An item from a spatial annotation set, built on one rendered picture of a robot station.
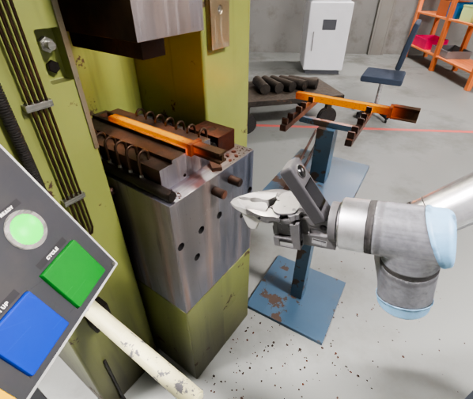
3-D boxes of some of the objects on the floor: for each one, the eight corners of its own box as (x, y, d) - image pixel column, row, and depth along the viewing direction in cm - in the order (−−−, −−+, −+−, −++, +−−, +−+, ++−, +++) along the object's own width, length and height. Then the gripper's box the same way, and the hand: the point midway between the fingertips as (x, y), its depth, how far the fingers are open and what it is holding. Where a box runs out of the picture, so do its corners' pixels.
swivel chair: (393, 108, 389) (421, 18, 332) (406, 124, 347) (439, 25, 289) (346, 105, 396) (365, 17, 339) (353, 122, 353) (376, 24, 296)
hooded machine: (343, 74, 511) (365, -37, 425) (302, 74, 513) (315, -37, 426) (333, 63, 571) (350, -37, 485) (297, 63, 573) (308, -37, 486)
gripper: (333, 260, 54) (227, 240, 64) (344, 228, 60) (246, 214, 70) (333, 222, 49) (218, 205, 59) (344, 191, 56) (239, 180, 66)
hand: (236, 199), depth 63 cm, fingers closed
